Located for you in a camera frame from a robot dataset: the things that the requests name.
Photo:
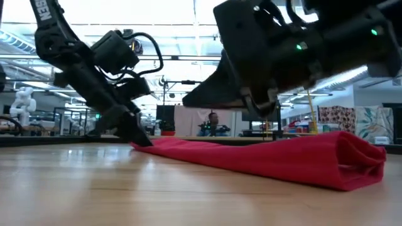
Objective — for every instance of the floral print cloth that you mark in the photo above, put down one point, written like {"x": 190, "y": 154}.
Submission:
{"x": 337, "y": 117}

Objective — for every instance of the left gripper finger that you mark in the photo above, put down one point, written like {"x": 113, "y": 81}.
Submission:
{"x": 132, "y": 128}

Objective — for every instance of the black cabinet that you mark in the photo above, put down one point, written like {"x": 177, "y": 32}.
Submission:
{"x": 397, "y": 122}

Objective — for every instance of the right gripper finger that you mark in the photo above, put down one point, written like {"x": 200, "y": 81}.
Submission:
{"x": 220, "y": 91}

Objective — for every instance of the red towel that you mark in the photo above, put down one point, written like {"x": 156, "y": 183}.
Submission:
{"x": 282, "y": 160}

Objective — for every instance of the black aluminium table frame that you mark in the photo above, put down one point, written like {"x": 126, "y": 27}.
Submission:
{"x": 47, "y": 140}

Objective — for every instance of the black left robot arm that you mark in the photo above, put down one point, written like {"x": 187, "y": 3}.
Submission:
{"x": 50, "y": 34}

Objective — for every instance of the person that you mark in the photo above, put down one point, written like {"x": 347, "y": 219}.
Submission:
{"x": 213, "y": 118}

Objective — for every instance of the small black monitor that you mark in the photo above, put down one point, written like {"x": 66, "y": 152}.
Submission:
{"x": 165, "y": 113}

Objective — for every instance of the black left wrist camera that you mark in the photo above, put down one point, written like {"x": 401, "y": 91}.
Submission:
{"x": 114, "y": 51}

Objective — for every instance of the leaf print cloth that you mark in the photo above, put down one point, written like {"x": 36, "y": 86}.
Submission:
{"x": 373, "y": 122}

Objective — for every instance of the red bucket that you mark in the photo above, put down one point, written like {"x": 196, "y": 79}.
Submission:
{"x": 168, "y": 133}

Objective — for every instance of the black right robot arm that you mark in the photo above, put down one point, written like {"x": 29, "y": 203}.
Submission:
{"x": 351, "y": 40}

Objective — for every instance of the pink curtain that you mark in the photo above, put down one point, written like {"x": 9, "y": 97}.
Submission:
{"x": 188, "y": 120}

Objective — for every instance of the white bottle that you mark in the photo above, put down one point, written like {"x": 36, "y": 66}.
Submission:
{"x": 157, "y": 131}

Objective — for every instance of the white container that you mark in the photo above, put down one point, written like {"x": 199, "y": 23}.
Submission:
{"x": 382, "y": 140}

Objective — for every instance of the black stand frame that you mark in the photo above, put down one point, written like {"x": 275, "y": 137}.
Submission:
{"x": 188, "y": 82}

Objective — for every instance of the robot arm with green lights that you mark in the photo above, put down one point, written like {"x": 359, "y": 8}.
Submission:
{"x": 223, "y": 128}

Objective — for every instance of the white robot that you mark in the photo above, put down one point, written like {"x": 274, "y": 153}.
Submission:
{"x": 23, "y": 103}

